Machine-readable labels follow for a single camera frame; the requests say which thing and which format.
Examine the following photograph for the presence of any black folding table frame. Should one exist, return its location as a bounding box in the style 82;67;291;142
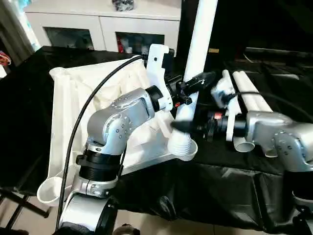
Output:
0;187;49;227

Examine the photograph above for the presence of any grey object on cabinet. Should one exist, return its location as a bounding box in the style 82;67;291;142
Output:
112;0;135;12

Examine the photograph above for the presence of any white glass-door cabinet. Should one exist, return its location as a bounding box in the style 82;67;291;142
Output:
24;4;181;53

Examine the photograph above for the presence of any grey curtain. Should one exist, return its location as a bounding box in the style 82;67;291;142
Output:
0;0;41;74

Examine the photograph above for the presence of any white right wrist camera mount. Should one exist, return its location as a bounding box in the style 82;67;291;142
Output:
210;77;237;142

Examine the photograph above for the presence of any black plastic mat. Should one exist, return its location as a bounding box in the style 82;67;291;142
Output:
0;45;313;235

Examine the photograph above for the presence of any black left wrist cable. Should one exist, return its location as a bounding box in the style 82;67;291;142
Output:
55;55;150;230

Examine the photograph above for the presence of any white plastic table top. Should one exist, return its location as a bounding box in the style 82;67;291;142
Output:
36;55;199;205

